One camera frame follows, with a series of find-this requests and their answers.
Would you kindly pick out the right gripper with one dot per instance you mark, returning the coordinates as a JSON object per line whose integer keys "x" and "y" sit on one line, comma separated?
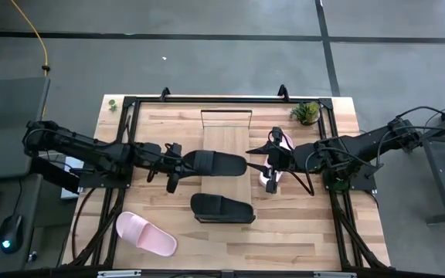
{"x": 282, "y": 158}

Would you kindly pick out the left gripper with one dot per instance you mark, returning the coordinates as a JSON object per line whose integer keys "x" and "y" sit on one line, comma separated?
{"x": 172, "y": 166}

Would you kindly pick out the pink slide sandal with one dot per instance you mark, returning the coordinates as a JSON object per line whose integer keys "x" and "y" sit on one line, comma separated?
{"x": 149, "y": 235}
{"x": 263, "y": 180}

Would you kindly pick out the black slide sandal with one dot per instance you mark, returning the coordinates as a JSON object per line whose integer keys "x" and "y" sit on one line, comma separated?
{"x": 226, "y": 210}
{"x": 222, "y": 164}

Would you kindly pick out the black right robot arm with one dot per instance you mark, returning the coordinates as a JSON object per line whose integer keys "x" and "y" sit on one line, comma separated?
{"x": 361, "y": 144}

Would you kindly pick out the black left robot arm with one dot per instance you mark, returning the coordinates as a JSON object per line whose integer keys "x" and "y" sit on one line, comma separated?
{"x": 91, "y": 152}

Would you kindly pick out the potted green plant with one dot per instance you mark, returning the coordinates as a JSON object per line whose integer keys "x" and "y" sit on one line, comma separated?
{"x": 306, "y": 114}

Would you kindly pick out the small green plant sprig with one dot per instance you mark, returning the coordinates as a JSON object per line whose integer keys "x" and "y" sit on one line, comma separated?
{"x": 112, "y": 105}

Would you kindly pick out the white box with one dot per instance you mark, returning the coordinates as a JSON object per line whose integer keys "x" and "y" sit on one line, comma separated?
{"x": 68, "y": 194}

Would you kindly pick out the small metal knob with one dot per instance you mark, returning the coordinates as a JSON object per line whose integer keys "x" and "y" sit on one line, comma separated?
{"x": 33, "y": 256}

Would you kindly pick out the black computer mouse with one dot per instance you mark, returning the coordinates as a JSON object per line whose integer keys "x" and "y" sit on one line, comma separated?
{"x": 12, "y": 231}

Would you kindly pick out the grey side desk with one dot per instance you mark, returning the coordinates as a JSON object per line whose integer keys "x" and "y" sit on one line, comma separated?
{"x": 6, "y": 100}

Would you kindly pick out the wooden shelf with black frame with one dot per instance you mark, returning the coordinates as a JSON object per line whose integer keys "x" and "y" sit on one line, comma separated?
{"x": 226, "y": 139}

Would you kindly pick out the black aluminium table frame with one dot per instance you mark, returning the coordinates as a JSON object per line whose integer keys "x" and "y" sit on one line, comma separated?
{"x": 207, "y": 100}

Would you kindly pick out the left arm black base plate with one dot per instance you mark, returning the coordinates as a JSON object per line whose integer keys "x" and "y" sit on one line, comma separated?
{"x": 106, "y": 181}

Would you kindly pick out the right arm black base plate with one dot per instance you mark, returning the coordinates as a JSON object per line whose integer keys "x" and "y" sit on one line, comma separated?
{"x": 361, "y": 183}

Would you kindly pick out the silver metal bracket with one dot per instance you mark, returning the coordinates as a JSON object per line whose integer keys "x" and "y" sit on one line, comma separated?
{"x": 334, "y": 275}
{"x": 119, "y": 273}

